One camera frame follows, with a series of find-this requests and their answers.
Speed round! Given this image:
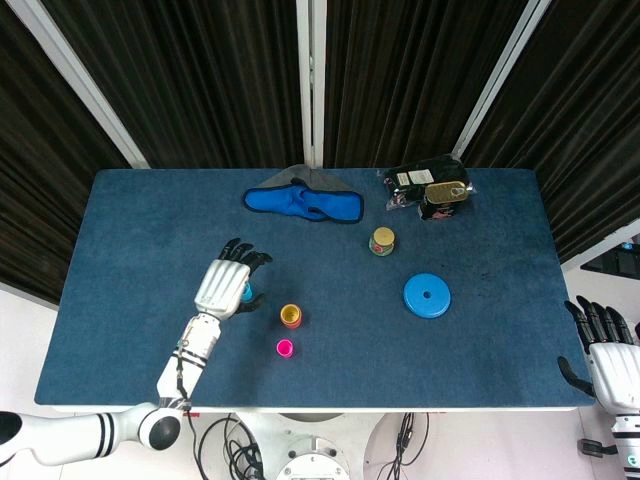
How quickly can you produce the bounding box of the white frame post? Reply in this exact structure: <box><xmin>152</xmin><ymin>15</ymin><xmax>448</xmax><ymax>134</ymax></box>
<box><xmin>452</xmin><ymin>0</ymin><xmax>544</xmax><ymax>159</ymax></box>
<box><xmin>295</xmin><ymin>0</ymin><xmax>327</xmax><ymax>169</ymax></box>
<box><xmin>559</xmin><ymin>218</ymin><xmax>640</xmax><ymax>274</ymax></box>
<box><xmin>4</xmin><ymin>0</ymin><xmax>150</xmax><ymax>170</ymax></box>

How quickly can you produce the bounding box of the black cable bundle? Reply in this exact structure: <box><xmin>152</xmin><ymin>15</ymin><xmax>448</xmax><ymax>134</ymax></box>
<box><xmin>374</xmin><ymin>412</ymin><xmax>431</xmax><ymax>480</ymax></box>
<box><xmin>219</xmin><ymin>413</ymin><xmax>266</xmax><ymax>480</ymax></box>

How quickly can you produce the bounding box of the blue disc with hole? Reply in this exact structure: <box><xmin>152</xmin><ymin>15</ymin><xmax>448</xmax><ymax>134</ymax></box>
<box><xmin>403</xmin><ymin>272</ymin><xmax>452</xmax><ymax>319</ymax></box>

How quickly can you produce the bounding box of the black pleated curtain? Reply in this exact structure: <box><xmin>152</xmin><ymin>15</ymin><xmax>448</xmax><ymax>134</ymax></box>
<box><xmin>0</xmin><ymin>0</ymin><xmax>132</xmax><ymax>306</ymax></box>
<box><xmin>39</xmin><ymin>0</ymin><xmax>306</xmax><ymax>170</ymax></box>
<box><xmin>462</xmin><ymin>0</ymin><xmax>640</xmax><ymax>264</ymax></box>
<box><xmin>323</xmin><ymin>0</ymin><xmax>531</xmax><ymax>170</ymax></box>

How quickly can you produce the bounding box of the white table frame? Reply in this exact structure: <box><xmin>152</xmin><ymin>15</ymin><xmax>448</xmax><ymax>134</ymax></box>
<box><xmin>49</xmin><ymin>403</ymin><xmax>596</xmax><ymax>415</ymax></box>

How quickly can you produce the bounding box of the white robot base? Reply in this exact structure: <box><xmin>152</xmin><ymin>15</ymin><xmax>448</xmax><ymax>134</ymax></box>
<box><xmin>234</xmin><ymin>412</ymin><xmax>396</xmax><ymax>480</ymax></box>

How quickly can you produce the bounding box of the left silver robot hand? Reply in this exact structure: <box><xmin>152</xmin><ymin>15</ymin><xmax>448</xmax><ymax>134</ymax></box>
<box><xmin>193</xmin><ymin>238</ymin><xmax>274</xmax><ymax>322</ymax></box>

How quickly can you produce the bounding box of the black luncheon meat can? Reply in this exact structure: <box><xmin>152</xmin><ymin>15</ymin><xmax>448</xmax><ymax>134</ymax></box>
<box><xmin>417</xmin><ymin>180</ymin><xmax>471</xmax><ymax>222</ymax></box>

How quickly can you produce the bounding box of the small jar with gold lid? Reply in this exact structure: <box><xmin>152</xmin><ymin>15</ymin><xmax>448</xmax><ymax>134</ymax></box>
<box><xmin>368</xmin><ymin>226</ymin><xmax>399</xmax><ymax>257</ymax></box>

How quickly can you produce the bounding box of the blue fabric table cover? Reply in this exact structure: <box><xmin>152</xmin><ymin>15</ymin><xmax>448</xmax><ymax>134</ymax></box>
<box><xmin>33</xmin><ymin>168</ymin><xmax>597</xmax><ymax>409</ymax></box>

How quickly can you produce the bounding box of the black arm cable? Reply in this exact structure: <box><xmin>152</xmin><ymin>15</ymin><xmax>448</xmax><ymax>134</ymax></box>
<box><xmin>172</xmin><ymin>339</ymin><xmax>211</xmax><ymax>480</ymax></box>

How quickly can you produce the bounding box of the black screen device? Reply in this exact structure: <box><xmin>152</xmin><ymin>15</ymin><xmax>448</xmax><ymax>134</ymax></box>
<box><xmin>582</xmin><ymin>239</ymin><xmax>640</xmax><ymax>277</ymax></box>

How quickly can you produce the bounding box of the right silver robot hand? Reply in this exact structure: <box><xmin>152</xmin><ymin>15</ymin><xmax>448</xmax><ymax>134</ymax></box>
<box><xmin>557</xmin><ymin>294</ymin><xmax>640</xmax><ymax>415</ymax></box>

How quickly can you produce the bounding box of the blue and grey cloth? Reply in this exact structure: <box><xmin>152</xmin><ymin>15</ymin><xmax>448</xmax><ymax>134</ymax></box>
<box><xmin>242</xmin><ymin>163</ymin><xmax>365</xmax><ymax>226</ymax></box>

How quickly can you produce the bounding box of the black plastic-wrapped package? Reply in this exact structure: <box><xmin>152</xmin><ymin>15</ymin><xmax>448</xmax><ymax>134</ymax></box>
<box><xmin>382</xmin><ymin>157</ymin><xmax>477</xmax><ymax>209</ymax></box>

